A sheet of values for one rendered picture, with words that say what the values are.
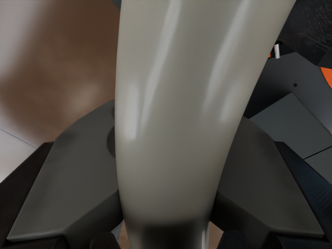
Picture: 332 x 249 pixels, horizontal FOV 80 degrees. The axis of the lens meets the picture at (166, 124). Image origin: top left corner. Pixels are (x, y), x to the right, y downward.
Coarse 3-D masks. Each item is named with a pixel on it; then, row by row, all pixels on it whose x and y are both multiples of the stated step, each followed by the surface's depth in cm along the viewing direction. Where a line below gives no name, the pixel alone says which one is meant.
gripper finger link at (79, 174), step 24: (96, 120) 9; (72, 144) 8; (96, 144) 8; (48, 168) 7; (72, 168) 7; (96, 168) 7; (48, 192) 6; (72, 192) 6; (96, 192) 6; (24, 216) 5; (48, 216) 5; (72, 216) 5; (96, 216) 6; (120, 216) 6; (24, 240) 5; (72, 240) 5
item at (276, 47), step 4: (276, 44) 92; (280, 44) 92; (284, 44) 92; (272, 48) 96; (276, 48) 93; (280, 48) 93; (284, 48) 93; (288, 48) 92; (272, 52) 97; (276, 52) 95; (280, 52) 94; (284, 52) 94; (288, 52) 94; (292, 52) 93; (272, 56) 98; (276, 56) 96; (280, 56) 96
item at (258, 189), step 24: (240, 144) 8; (264, 144) 8; (240, 168) 7; (264, 168) 7; (288, 168) 7; (216, 192) 6; (240, 192) 6; (264, 192) 6; (288, 192) 6; (216, 216) 6; (240, 216) 6; (264, 216) 5; (288, 216) 5; (312, 216) 5; (264, 240) 5
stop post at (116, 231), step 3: (120, 225) 130; (117, 228) 128; (120, 228) 129; (111, 231) 123; (114, 231) 125; (117, 231) 127; (120, 231) 128; (114, 234) 124; (117, 234) 126; (120, 234) 127; (117, 237) 125; (117, 240) 124
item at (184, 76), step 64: (128, 0) 3; (192, 0) 3; (256, 0) 3; (128, 64) 3; (192, 64) 3; (256, 64) 3; (128, 128) 4; (192, 128) 4; (128, 192) 5; (192, 192) 4
